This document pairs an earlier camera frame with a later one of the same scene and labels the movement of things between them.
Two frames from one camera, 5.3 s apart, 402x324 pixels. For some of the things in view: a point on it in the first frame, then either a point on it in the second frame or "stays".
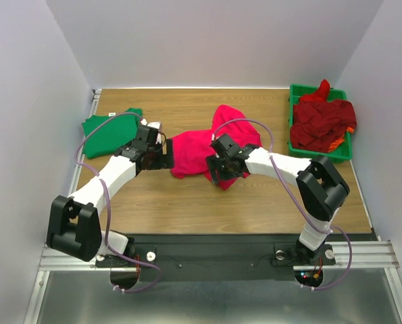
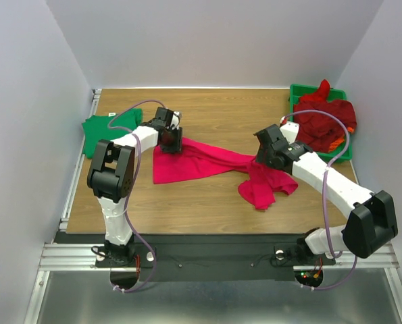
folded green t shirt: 105,135 stays
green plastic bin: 343,151 stays
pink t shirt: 192,149 to 260,183
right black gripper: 213,169 to 261,156
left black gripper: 161,163 to 177,148
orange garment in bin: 338,142 stays
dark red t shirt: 318,124 stays
